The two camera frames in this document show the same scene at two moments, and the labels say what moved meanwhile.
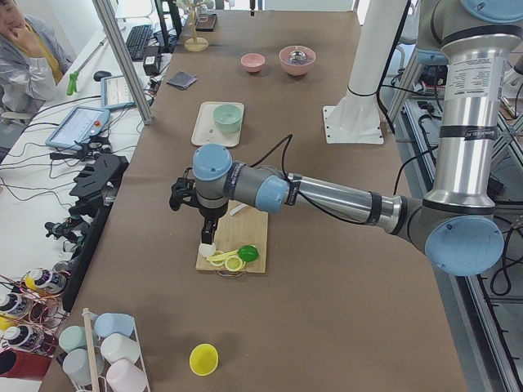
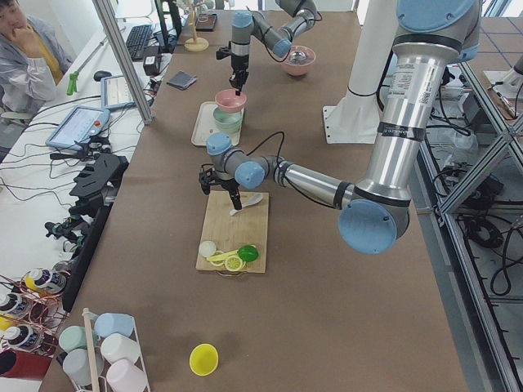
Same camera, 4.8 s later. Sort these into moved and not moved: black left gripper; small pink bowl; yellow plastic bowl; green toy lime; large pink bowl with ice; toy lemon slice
Moved: black left gripper; small pink bowl
Not moved: green toy lime; yellow plastic bowl; large pink bowl with ice; toy lemon slice
